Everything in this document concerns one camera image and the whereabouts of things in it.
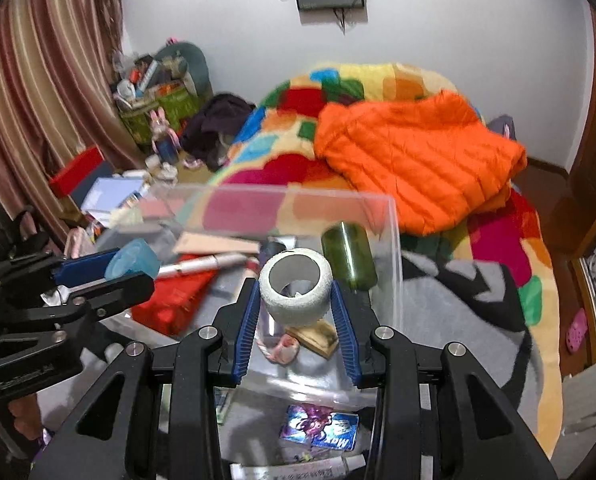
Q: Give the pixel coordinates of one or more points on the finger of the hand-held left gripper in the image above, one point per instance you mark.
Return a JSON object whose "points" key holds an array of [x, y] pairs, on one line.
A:
{"points": [[85, 265], [120, 290]]}

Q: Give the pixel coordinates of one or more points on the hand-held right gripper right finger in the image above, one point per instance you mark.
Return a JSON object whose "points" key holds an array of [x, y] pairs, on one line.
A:
{"points": [[348, 335]]}

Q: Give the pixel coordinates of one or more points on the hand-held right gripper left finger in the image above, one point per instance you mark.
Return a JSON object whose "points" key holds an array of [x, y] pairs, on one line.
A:
{"points": [[245, 330]]}

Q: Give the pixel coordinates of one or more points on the blue tape roll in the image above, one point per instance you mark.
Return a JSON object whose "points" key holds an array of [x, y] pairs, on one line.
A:
{"points": [[138, 260]]}

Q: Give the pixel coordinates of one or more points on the white tape roll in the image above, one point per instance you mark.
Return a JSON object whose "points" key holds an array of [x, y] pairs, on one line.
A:
{"points": [[278, 305]]}

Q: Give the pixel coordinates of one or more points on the red rectangular box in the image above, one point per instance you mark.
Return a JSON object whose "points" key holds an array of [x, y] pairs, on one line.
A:
{"points": [[173, 300]]}

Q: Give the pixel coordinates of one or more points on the green glass bottle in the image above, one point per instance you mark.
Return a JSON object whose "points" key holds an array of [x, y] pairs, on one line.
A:
{"points": [[350, 260]]}

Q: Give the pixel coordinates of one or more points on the white cosmetic stick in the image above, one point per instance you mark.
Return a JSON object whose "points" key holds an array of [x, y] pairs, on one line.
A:
{"points": [[203, 264]]}

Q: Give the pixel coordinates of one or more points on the beige cosmetic tube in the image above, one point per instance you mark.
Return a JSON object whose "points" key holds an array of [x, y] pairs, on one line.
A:
{"points": [[213, 244]]}

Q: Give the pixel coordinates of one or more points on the clear plastic storage box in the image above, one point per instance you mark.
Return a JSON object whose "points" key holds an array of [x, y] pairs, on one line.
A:
{"points": [[387, 240]]}

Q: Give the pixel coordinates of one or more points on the pink bag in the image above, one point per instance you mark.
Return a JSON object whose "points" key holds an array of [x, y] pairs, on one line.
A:
{"points": [[78, 245]]}

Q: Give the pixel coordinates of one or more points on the yellowish small box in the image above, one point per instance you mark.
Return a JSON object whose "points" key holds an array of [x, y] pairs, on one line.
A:
{"points": [[315, 340]]}

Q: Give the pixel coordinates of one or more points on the blue and white booklet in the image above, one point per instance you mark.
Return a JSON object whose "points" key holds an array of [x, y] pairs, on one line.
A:
{"points": [[108, 195]]}

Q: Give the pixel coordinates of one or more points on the green small packet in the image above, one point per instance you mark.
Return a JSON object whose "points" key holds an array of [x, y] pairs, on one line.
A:
{"points": [[224, 405]]}

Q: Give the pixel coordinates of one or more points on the pink book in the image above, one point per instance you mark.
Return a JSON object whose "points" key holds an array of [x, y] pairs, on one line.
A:
{"points": [[160, 207]]}

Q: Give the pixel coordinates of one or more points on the red storage box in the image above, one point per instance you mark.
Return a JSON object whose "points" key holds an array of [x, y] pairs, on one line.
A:
{"points": [[75, 172]]}

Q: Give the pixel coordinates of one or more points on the colourful card pack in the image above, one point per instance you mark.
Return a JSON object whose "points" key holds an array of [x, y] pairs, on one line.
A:
{"points": [[318, 425]]}

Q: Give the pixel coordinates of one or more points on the white printed tube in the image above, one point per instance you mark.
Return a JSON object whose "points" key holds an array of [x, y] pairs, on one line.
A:
{"points": [[298, 469]]}

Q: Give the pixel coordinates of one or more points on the rabbit toy bottle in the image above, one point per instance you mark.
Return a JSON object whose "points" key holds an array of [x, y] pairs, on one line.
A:
{"points": [[165, 145]]}

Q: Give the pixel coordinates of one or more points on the green storage bag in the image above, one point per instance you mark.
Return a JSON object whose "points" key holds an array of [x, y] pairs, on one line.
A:
{"points": [[138, 125]]}

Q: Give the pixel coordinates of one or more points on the striped brown curtain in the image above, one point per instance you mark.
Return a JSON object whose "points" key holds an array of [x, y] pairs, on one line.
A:
{"points": [[38, 85]]}

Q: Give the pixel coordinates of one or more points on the orange down jacket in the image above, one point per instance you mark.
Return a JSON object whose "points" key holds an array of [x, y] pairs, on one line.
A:
{"points": [[417, 160]]}

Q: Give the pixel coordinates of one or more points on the dark purple clothing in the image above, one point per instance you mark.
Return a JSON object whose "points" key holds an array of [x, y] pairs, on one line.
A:
{"points": [[213, 125]]}

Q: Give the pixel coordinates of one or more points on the pink clog shoe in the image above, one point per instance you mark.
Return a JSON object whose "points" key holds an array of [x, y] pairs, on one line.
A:
{"points": [[576, 330]]}

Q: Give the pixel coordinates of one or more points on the grey-green neck pillow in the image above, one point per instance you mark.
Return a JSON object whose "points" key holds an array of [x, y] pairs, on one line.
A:
{"points": [[198, 60]]}

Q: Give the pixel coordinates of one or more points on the colourful patchwork blanket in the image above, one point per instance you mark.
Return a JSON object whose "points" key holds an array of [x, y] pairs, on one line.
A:
{"points": [[298, 100]]}

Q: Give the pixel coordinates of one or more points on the wooden wardrobe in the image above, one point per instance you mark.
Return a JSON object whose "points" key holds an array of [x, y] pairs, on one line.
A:
{"points": [[595, 160]]}

